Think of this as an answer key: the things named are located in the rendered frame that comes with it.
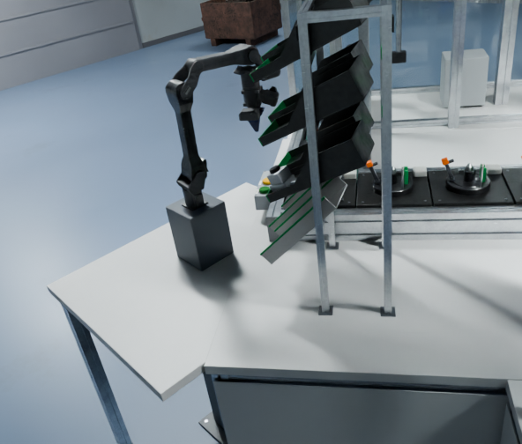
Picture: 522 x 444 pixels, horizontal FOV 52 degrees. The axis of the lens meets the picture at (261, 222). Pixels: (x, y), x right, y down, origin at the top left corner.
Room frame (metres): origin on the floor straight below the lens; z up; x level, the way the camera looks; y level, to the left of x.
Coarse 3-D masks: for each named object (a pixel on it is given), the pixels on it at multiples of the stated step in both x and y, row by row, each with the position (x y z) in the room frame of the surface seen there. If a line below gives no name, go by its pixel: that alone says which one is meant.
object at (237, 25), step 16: (224, 0) 9.43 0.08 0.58; (240, 0) 8.75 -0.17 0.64; (256, 0) 8.50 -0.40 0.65; (272, 0) 8.84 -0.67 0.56; (208, 16) 8.88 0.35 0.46; (224, 16) 8.70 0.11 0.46; (240, 16) 8.52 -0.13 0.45; (256, 16) 8.46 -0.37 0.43; (272, 16) 8.81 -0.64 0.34; (208, 32) 8.92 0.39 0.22; (224, 32) 8.72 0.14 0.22; (240, 32) 8.54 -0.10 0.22; (256, 32) 8.42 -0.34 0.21; (272, 32) 8.94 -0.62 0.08
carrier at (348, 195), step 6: (348, 174) 1.74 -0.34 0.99; (354, 174) 1.73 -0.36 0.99; (342, 180) 1.73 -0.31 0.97; (348, 180) 1.73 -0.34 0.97; (354, 180) 1.72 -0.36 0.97; (348, 186) 1.68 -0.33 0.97; (354, 186) 1.67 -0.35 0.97; (348, 192) 1.63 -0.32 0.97; (354, 192) 1.63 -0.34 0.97; (348, 198) 1.59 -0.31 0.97; (354, 198) 1.58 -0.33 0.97; (342, 204) 1.55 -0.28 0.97; (348, 204) 1.55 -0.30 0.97; (354, 204) 1.54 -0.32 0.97
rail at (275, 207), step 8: (304, 128) 2.35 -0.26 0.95; (296, 136) 2.25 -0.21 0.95; (304, 136) 2.33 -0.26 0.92; (296, 144) 2.14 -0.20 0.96; (280, 200) 1.66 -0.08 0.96; (272, 208) 1.62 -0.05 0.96; (280, 208) 1.61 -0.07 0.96; (272, 216) 1.57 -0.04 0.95; (272, 232) 1.56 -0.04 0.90; (272, 240) 1.56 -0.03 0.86
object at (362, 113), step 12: (348, 108) 1.43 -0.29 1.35; (360, 108) 1.36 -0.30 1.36; (324, 120) 1.46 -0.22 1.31; (336, 120) 1.44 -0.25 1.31; (348, 120) 1.30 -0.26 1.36; (372, 120) 1.40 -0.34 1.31; (324, 132) 1.33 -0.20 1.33; (288, 156) 1.49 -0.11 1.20; (300, 156) 1.46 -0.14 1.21; (288, 168) 1.37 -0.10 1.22
